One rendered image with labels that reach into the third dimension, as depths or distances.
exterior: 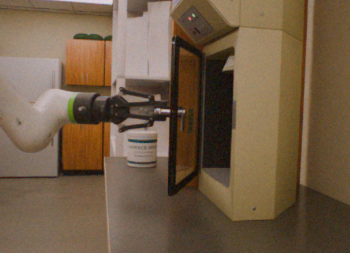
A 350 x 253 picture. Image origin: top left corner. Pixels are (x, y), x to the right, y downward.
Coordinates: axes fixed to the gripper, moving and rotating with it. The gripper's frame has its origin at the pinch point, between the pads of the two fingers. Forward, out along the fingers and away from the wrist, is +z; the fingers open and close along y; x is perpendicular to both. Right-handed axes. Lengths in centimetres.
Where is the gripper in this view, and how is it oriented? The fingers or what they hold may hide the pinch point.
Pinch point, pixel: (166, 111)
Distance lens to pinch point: 99.2
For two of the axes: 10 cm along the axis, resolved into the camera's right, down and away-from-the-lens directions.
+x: 2.7, -0.4, 9.6
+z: 9.6, 0.4, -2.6
